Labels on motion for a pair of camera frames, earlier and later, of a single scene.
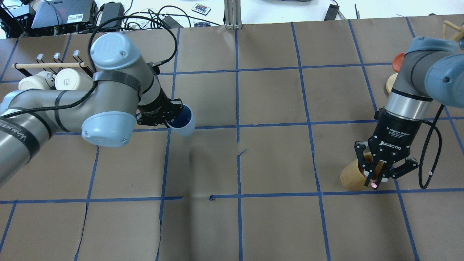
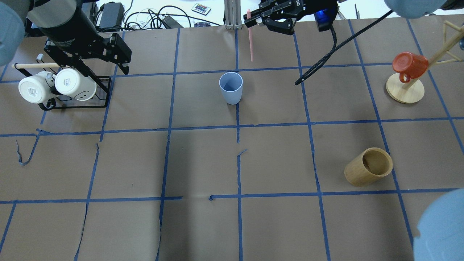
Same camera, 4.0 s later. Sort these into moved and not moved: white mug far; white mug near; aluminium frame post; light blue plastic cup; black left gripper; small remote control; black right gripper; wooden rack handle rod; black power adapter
Moved: black left gripper; black right gripper; light blue plastic cup
Not moved: small remote control; wooden rack handle rod; white mug near; aluminium frame post; black power adapter; white mug far
